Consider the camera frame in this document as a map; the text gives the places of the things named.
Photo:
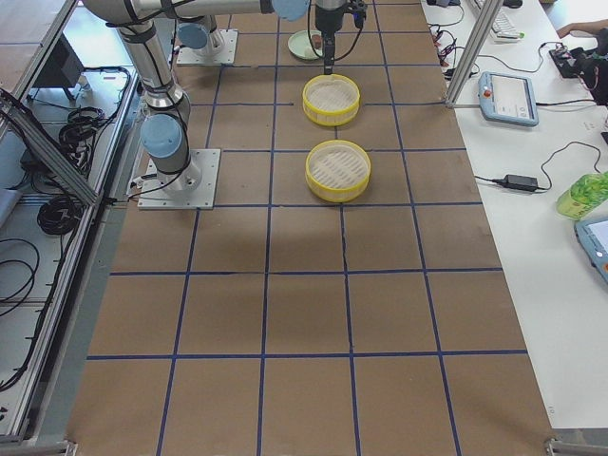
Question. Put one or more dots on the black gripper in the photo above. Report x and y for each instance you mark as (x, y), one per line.
(327, 21)

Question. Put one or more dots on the brown bun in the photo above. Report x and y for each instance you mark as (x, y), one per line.
(317, 41)

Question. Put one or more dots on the yellow bamboo steamer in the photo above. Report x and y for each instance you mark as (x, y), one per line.
(337, 171)
(330, 100)

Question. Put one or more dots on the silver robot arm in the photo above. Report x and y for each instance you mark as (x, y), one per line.
(200, 34)
(134, 21)

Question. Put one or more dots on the light green plate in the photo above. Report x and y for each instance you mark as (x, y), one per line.
(300, 44)

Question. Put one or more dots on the white keyboard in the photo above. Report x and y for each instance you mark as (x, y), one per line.
(503, 30)

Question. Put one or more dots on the blue teach pendant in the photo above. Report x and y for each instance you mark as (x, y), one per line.
(592, 237)
(507, 99)

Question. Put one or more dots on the black power adapter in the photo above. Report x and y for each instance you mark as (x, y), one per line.
(518, 182)

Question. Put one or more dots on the black electronics board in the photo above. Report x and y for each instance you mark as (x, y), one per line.
(569, 61)

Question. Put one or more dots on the green drink bottle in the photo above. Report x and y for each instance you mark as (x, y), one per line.
(583, 196)

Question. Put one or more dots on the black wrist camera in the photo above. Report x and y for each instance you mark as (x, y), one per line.
(358, 10)

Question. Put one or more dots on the aluminium frame post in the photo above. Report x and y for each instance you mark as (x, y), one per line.
(473, 46)

